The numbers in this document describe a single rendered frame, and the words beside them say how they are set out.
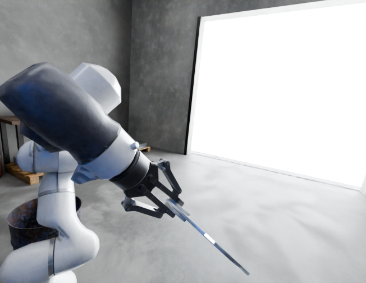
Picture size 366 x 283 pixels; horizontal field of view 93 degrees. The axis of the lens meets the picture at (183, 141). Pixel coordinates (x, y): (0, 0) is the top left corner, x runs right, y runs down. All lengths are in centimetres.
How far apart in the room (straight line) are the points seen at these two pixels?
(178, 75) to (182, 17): 134
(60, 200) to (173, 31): 475
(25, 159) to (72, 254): 33
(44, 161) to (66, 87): 48
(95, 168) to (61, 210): 47
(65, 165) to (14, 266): 30
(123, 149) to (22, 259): 54
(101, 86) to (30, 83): 13
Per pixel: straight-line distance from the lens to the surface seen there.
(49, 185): 78
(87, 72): 38
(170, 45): 504
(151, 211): 40
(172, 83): 478
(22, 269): 75
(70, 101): 26
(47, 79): 27
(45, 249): 75
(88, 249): 74
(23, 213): 182
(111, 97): 37
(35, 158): 73
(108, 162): 29
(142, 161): 32
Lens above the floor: 130
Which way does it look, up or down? 12 degrees down
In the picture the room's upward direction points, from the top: 6 degrees clockwise
